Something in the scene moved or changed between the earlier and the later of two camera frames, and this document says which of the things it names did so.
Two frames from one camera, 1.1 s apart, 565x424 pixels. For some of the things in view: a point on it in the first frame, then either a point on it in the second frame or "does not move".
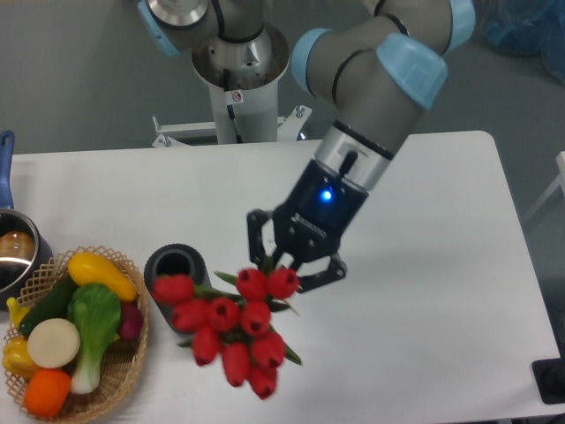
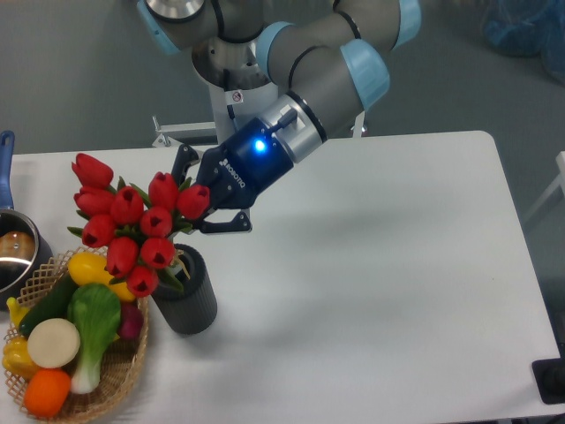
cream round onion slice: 54,343 does not move
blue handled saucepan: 24,249 does not move
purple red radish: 131,322 does not move
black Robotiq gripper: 308,225 -> 236,173
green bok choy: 94,314 does not move
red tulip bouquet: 228,320 -> 137,230
